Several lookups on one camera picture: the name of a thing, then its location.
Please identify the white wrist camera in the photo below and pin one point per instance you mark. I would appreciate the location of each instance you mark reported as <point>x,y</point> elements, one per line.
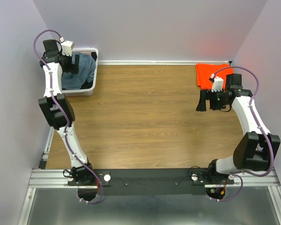
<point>217,83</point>
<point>66,46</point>

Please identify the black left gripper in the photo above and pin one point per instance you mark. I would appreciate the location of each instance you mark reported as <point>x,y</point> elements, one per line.
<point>71,68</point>

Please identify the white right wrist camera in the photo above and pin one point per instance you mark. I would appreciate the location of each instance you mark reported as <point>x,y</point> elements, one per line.
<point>217,83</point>

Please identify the folded orange t shirt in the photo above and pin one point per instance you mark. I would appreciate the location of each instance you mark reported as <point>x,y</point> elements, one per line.
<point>204,72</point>

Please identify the aluminium extrusion rail frame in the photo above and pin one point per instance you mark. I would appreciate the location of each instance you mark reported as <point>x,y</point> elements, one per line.
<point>144,117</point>

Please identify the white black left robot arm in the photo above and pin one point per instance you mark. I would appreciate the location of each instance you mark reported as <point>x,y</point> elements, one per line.
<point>57,110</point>

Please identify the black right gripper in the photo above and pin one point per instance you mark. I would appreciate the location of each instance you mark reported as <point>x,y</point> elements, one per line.
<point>208,94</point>

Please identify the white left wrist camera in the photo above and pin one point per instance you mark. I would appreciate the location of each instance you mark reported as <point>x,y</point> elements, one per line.
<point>66,46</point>

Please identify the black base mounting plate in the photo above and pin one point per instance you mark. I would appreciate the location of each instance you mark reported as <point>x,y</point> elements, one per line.
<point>126,182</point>

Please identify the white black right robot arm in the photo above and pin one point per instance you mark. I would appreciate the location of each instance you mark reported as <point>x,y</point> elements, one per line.
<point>256,151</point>

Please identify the blue grey t shirt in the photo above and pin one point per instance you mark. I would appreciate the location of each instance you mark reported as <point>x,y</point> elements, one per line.
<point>83,79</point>

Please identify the white plastic laundry basket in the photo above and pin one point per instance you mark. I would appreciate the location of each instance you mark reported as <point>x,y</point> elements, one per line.
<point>84,92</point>

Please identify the black t shirt in basket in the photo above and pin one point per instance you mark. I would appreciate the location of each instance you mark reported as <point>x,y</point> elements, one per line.
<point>93,57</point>

